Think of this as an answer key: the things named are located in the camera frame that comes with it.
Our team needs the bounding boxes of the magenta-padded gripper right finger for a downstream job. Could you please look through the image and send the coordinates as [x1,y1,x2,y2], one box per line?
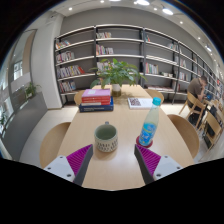
[133,143,184,185]

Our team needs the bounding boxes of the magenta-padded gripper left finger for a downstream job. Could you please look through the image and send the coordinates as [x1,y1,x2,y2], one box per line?
[43,143,94,187]

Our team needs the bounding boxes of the clear bottle with blue cap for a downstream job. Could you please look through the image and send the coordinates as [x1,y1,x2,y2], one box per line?
[138,96,162,148]

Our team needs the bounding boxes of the round-backed wooden chair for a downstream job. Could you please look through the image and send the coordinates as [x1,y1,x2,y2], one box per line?
[166,114,200,159]
[39,121,73,169]
[73,89,88,106]
[144,88,165,105]

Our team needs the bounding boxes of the grey-green patterned mug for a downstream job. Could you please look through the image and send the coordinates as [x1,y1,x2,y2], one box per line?
[93,121,119,154]

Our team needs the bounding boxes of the slatted wooden chair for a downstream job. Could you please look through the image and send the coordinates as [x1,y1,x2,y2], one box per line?
[178,92,207,126]
[201,109,224,152]

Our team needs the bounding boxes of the black backpack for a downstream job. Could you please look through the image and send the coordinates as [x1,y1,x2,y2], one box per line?
[206,105,220,138]

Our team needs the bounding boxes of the dark blue book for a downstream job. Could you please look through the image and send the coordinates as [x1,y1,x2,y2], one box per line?
[78,96,115,113]

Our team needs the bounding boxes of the red book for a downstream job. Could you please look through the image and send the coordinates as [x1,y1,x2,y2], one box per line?
[81,95,112,107]

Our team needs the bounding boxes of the small leafy plant by window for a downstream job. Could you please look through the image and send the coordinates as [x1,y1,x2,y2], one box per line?
[23,82,43,100]

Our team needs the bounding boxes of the person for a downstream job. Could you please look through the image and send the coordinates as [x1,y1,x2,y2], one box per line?
[187,75,210,126]

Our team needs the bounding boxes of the pink book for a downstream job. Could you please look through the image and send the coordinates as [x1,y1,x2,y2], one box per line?
[81,88,112,99]

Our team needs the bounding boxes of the green potted plant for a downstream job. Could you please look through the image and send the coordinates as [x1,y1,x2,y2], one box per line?
[89,58,148,98]

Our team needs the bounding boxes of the grey shelf unit with books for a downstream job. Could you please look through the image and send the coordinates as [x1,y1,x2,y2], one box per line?
[54,23,224,106]

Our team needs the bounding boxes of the round ceiling lights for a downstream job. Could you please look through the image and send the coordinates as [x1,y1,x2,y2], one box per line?
[66,0,214,53]

